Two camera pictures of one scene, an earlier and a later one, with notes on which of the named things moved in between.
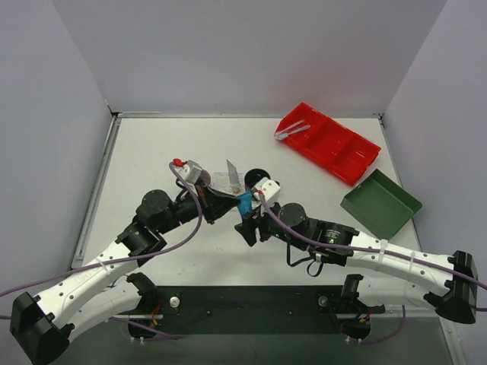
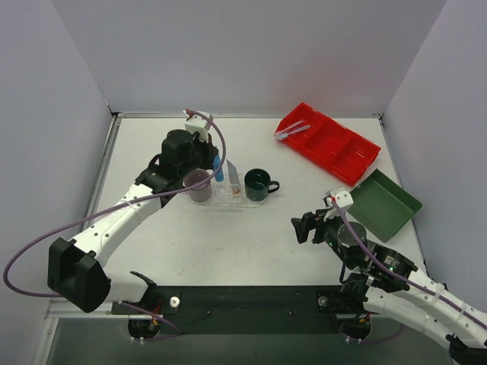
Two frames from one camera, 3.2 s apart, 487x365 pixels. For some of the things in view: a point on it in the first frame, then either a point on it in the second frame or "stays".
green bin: x=381 y=204 stays
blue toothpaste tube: x=245 y=204 to x=219 y=175
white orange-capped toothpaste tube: x=233 y=176 stays
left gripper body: x=208 y=205 to x=209 y=154
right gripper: x=261 y=224 to x=311 y=226
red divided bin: x=343 y=153 stays
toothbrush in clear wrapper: x=284 y=131 stays
